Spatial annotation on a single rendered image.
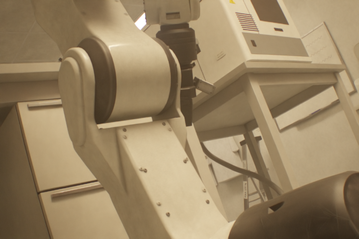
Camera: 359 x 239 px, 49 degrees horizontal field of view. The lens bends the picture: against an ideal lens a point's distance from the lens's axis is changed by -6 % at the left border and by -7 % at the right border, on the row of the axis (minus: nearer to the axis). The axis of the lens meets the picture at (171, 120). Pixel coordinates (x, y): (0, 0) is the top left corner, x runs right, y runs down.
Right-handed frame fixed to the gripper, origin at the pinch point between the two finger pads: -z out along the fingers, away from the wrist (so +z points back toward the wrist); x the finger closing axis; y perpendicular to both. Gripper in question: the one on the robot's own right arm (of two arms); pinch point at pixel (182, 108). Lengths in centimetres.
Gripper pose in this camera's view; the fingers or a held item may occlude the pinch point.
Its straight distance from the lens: 96.2
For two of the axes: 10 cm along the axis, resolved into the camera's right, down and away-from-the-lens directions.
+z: -1.0, -9.7, -2.4
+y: -9.9, 1.2, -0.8
